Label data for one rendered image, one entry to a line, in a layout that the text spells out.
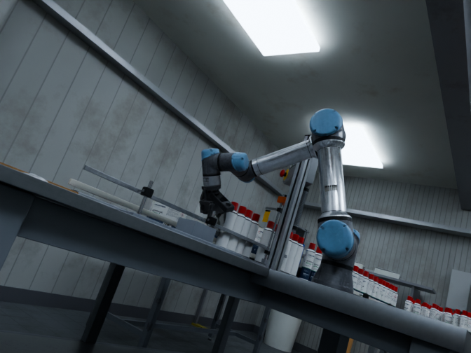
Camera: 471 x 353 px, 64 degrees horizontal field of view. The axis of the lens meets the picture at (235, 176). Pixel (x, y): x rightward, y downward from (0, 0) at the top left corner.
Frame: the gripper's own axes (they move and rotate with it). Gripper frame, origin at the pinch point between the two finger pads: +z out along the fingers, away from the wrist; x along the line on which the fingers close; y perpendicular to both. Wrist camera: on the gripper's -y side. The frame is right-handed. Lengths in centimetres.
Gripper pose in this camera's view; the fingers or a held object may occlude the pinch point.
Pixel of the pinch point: (219, 233)
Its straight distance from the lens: 160.9
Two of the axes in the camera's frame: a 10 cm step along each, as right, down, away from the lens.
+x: -7.3, 1.2, -6.8
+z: 0.6, 9.9, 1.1
